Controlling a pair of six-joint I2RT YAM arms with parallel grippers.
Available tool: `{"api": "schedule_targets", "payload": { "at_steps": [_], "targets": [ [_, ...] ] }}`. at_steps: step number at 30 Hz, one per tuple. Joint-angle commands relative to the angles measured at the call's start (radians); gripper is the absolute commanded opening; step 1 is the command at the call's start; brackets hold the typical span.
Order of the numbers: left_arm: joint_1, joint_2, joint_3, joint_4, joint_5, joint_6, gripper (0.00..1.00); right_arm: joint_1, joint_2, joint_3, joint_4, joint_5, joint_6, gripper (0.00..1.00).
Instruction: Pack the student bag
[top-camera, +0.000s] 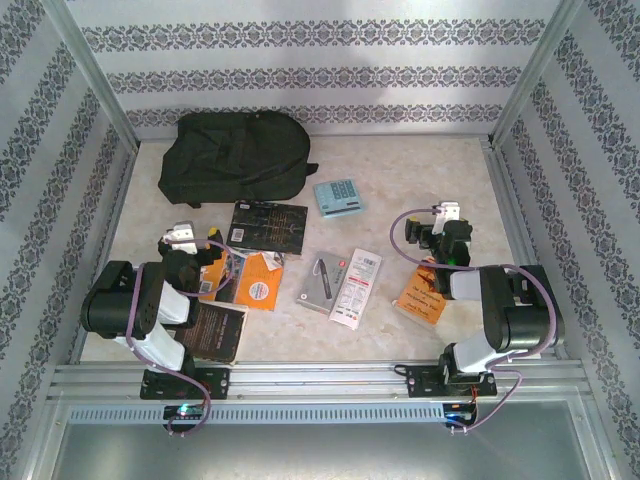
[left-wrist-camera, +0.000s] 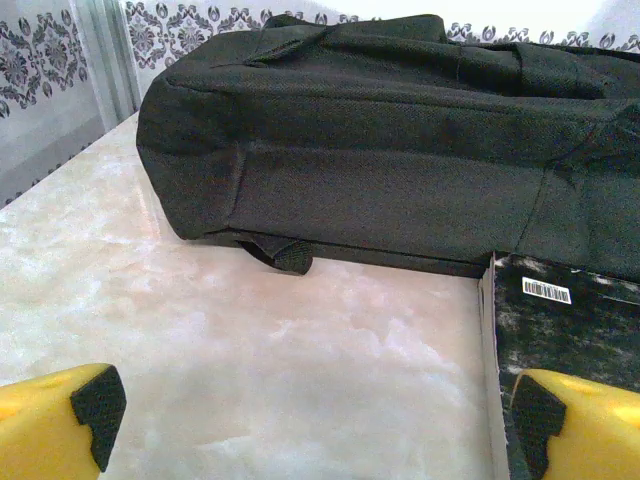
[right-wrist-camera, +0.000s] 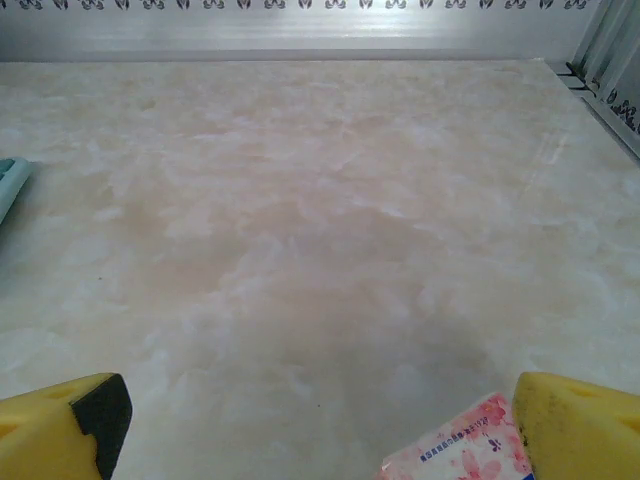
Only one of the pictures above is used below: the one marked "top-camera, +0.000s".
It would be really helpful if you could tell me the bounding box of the left controller board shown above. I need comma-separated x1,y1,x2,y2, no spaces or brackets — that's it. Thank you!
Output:
163,404,207,421

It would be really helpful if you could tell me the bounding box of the black paperback book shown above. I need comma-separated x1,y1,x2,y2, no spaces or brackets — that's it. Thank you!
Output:
174,299,250,366

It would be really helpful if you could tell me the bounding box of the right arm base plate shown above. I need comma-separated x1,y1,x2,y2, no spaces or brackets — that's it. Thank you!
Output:
405,364,497,400

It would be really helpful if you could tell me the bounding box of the aluminium corner post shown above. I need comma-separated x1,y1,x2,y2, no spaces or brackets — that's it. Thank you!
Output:
487,0,584,146
42,0,141,149

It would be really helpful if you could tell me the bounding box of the aluminium mounting rail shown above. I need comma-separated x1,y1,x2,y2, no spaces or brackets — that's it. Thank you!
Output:
47,360,587,402

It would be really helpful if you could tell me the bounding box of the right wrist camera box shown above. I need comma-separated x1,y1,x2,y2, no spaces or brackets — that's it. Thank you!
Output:
430,200,461,235

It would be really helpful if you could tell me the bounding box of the slotted grey cable duct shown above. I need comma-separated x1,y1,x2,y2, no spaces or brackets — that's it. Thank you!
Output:
67,401,480,427

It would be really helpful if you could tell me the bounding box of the right controller board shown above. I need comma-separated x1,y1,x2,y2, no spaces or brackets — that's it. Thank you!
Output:
443,403,476,426

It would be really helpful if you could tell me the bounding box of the light blue calculator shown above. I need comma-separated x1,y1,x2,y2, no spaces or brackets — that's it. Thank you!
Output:
312,179,365,219

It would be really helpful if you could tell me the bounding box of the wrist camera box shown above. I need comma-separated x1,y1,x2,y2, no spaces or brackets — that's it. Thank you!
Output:
430,200,461,235
166,222,196,252

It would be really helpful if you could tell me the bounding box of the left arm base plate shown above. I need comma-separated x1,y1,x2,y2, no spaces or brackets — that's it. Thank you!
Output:
139,367,232,401

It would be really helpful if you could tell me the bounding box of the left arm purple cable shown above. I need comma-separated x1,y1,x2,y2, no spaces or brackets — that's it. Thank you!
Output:
124,238,236,439

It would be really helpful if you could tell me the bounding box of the orange Huckleberry Finn paperback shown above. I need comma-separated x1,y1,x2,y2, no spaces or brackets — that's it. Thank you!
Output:
393,257,454,327

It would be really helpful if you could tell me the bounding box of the grey metal sheet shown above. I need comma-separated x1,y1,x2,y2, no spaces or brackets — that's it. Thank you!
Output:
49,424,614,480

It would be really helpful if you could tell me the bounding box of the orange book with round sticker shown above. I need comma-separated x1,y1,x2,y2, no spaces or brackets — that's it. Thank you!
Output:
199,247,287,312

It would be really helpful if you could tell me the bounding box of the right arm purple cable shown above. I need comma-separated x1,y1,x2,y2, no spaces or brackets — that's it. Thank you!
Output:
391,204,567,434

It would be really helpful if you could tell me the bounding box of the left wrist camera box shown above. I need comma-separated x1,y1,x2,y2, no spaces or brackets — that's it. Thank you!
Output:
166,222,196,252

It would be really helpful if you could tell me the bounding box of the white refill packet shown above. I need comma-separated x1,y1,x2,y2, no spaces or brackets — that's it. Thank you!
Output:
328,247,384,331

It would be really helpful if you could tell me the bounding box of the controller board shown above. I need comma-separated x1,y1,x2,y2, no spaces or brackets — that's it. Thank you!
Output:
443,403,476,426
163,404,207,421

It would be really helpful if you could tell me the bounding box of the black hardcover notebook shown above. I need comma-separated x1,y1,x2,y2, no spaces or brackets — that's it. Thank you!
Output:
226,199,310,256

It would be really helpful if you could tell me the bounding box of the grey pen box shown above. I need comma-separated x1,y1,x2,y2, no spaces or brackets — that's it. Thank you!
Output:
294,251,351,315

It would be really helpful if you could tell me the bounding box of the aluminium side rail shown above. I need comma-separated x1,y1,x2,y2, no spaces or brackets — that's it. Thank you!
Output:
479,139,569,361
67,142,139,365

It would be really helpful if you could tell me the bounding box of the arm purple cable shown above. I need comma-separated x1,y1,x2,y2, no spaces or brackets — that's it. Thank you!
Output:
391,204,567,434
124,238,236,439

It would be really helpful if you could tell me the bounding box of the black backpack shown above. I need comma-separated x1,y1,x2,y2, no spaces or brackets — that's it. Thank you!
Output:
157,110,320,209

